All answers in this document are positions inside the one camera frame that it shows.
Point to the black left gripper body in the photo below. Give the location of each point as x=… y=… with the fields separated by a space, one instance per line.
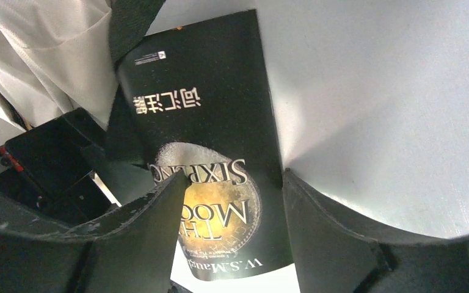
x=73 y=170

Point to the beige canvas backpack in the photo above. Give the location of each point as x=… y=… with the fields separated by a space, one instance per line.
x=56 y=56

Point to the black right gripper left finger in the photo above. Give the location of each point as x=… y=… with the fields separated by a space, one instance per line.
x=128 y=249

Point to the black card with gold emblem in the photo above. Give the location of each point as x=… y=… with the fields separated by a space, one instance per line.
x=200 y=100

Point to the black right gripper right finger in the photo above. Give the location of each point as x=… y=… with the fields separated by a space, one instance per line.
x=337 y=249

